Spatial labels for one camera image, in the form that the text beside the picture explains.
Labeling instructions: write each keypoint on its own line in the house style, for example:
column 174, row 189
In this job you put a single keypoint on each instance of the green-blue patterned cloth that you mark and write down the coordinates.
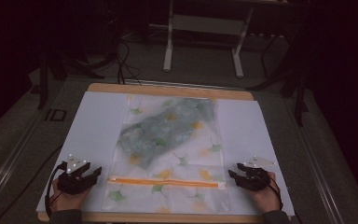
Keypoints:
column 164, row 130

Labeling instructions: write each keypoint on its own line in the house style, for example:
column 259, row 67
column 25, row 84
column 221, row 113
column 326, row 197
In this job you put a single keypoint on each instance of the white metal desk frame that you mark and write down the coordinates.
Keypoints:
column 205, row 25

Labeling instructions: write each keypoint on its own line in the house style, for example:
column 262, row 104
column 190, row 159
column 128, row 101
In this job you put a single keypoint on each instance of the person's left hand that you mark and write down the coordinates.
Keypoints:
column 65, row 200

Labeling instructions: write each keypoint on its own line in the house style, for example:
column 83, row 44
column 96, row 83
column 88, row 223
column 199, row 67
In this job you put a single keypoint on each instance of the white table mat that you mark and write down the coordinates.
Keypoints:
column 96, row 124

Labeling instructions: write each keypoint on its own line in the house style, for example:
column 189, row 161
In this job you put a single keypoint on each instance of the metal floor rail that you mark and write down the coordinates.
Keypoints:
column 315, row 161
column 11, row 161

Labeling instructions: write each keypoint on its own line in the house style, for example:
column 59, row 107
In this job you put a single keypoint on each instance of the person's right hand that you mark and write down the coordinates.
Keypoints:
column 265, row 199

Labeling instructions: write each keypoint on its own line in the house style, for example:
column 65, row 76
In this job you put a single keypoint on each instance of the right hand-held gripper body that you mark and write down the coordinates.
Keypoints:
column 256, row 180

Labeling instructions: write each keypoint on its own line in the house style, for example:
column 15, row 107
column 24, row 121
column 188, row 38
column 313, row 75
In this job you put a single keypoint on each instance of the translucent leaf-print zipper bag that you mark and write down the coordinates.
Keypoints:
column 167, row 193

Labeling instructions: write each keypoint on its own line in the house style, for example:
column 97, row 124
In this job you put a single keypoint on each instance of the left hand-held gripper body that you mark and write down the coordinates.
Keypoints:
column 71, row 185

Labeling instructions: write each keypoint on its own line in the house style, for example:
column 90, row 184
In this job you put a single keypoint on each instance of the black metal stand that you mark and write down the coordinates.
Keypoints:
column 43, row 77
column 298, row 93

